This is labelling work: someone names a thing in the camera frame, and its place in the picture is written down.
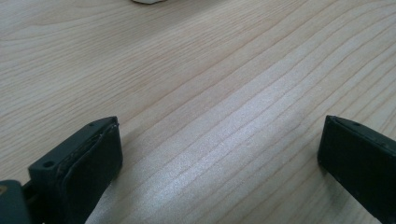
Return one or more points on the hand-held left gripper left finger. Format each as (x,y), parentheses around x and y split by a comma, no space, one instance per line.
(77,168)

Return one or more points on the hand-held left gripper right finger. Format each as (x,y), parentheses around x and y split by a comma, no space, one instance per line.
(361,165)

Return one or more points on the small white object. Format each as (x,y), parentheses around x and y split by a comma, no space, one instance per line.
(147,1)

